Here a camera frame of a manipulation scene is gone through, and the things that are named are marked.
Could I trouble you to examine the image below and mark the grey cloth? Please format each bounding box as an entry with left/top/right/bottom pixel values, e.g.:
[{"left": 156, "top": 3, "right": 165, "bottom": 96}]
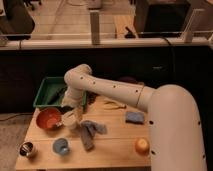
[{"left": 80, "top": 120, "right": 107, "bottom": 151}]

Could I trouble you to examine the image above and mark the green plastic bin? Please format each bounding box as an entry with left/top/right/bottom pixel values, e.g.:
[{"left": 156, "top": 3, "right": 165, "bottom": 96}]
[{"left": 32, "top": 76, "right": 88, "bottom": 110}]

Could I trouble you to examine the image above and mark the glass partition frame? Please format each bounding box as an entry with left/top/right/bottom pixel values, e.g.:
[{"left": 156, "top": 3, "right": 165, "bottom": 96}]
[{"left": 0, "top": 10, "right": 213, "bottom": 51}]

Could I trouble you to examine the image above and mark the blue sponge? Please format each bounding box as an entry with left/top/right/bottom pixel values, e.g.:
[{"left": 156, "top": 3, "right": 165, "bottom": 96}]
[{"left": 125, "top": 111, "right": 145, "bottom": 124}]

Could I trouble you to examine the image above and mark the metal can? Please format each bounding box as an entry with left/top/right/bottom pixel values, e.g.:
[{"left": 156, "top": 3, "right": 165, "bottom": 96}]
[{"left": 19, "top": 142, "right": 37, "bottom": 158}]

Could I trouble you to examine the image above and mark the blue cup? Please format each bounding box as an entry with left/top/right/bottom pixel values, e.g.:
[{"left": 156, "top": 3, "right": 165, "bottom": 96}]
[{"left": 52, "top": 138, "right": 70, "bottom": 156}]

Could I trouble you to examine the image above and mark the black monitor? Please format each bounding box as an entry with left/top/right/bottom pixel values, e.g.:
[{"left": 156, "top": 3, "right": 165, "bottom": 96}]
[{"left": 134, "top": 0, "right": 190, "bottom": 35}]

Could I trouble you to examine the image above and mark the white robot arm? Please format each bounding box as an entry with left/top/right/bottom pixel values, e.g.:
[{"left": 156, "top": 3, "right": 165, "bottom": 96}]
[{"left": 62, "top": 64, "right": 207, "bottom": 171}]

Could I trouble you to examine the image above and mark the black office chair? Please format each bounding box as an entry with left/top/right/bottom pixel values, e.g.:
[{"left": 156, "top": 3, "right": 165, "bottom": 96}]
[{"left": 0, "top": 0, "right": 35, "bottom": 40}]

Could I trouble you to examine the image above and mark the orange bowl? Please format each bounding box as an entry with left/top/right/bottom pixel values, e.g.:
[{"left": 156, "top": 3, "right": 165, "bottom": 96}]
[{"left": 36, "top": 107, "right": 61, "bottom": 130}]

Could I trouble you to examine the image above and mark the orange fruit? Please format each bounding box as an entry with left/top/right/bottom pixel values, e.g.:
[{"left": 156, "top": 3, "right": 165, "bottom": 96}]
[{"left": 135, "top": 138, "right": 149, "bottom": 155}]

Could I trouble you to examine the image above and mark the yellow banana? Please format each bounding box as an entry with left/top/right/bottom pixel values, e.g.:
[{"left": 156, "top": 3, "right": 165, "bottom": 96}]
[{"left": 103, "top": 99, "right": 126, "bottom": 110}]

